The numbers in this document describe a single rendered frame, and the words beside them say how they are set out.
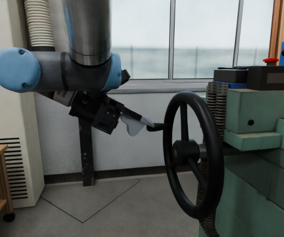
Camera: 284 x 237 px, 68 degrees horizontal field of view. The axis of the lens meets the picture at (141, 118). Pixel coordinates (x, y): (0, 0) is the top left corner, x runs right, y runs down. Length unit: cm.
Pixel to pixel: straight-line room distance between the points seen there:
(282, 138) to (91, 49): 42
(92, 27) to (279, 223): 54
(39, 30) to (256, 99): 144
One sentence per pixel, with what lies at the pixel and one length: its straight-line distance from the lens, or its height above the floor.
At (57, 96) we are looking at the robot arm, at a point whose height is 94.
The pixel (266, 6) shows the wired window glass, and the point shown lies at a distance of 241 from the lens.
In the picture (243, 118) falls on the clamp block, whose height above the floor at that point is 90.
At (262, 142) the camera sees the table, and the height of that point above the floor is 86.
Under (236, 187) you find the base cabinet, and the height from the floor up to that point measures 68.
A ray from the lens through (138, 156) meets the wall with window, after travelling 197.
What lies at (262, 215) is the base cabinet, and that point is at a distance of 63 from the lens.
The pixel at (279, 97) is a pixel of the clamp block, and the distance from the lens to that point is 53.
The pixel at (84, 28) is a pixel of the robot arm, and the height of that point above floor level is 106.
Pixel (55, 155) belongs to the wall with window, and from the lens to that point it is 197.
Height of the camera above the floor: 101
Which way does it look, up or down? 14 degrees down
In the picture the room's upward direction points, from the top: straight up
